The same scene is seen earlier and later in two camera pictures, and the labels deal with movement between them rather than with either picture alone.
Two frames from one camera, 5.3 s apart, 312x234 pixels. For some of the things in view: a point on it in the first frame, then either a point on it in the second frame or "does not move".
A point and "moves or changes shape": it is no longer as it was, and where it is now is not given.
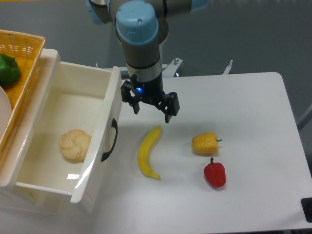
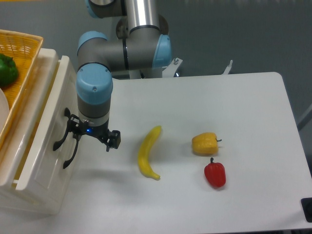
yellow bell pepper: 205,144 does not move
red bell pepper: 215,173 does not move
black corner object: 306,205 does not move
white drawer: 67,96 moves or changes shape
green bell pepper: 9,70 does not move
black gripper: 151,92 -> 111,139
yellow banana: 144,162 does not move
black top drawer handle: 114,124 -> 57,144
